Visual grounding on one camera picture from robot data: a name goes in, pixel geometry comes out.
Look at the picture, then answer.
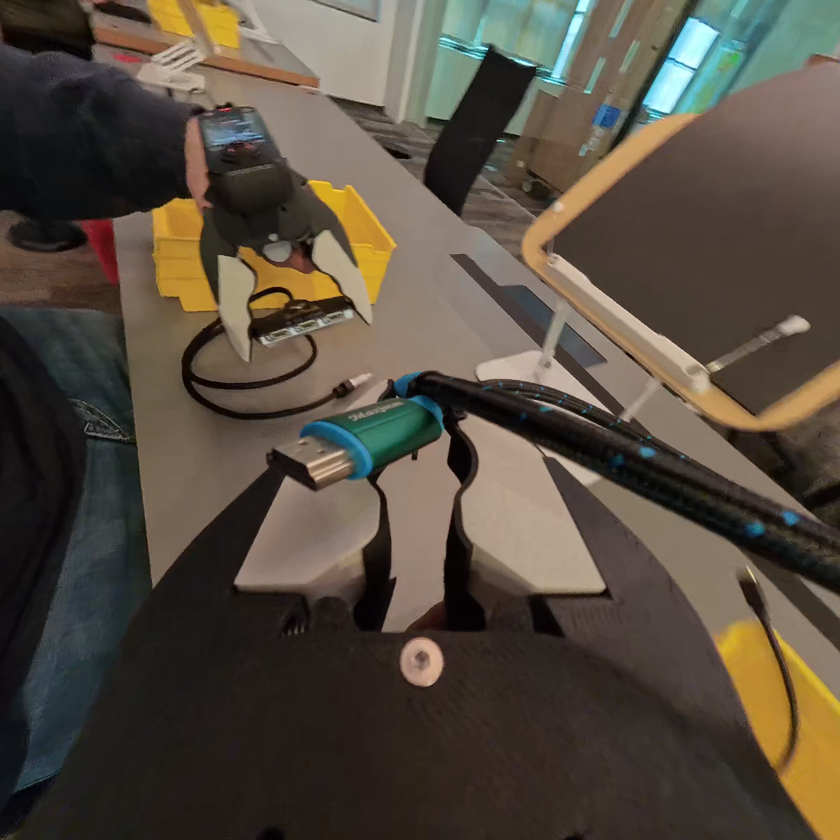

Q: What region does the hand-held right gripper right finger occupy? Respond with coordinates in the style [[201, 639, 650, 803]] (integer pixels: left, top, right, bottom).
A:
[[444, 420, 608, 631]]

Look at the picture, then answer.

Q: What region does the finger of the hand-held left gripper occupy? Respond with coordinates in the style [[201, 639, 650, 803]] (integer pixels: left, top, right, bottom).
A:
[[311, 230, 374, 326], [217, 255, 258, 363]]

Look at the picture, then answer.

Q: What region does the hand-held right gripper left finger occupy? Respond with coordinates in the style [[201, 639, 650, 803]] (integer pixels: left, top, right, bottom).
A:
[[234, 476, 396, 631]]

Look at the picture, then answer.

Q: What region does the yellow plastic bin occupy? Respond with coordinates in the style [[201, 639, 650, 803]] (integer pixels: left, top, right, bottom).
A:
[[152, 180, 398, 312], [715, 620, 840, 840]]

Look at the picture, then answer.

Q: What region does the black cable with silver plug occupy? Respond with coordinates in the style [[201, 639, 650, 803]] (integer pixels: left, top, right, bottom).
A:
[[180, 285, 373, 421]]

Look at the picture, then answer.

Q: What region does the looped braided HDMI cable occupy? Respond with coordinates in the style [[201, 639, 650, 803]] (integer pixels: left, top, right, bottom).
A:
[[266, 371, 840, 592]]

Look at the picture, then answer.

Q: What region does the black square hub with cable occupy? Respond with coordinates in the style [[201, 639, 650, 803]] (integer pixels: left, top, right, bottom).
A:
[[737, 567, 802, 770]]

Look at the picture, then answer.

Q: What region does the person's left hand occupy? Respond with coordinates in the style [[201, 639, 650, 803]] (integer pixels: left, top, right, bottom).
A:
[[184, 115, 212, 206]]

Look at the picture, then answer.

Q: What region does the red container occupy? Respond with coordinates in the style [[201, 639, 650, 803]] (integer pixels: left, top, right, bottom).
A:
[[82, 220, 120, 286]]

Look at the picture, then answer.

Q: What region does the small white stand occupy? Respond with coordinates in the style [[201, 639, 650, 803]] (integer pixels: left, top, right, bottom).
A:
[[136, 39, 206, 93]]

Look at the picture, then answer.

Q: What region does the small yellow bin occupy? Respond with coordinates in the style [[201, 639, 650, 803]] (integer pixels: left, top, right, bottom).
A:
[[147, 0, 242, 50]]

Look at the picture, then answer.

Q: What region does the person's jeans leg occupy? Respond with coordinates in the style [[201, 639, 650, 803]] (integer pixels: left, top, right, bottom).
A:
[[0, 308, 153, 795]]

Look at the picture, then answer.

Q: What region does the large cardboard box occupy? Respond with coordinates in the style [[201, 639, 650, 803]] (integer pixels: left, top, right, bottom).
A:
[[512, 85, 632, 193]]

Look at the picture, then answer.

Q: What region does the wooden-edged black board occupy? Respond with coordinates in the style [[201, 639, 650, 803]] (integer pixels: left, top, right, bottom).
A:
[[521, 62, 840, 434]]

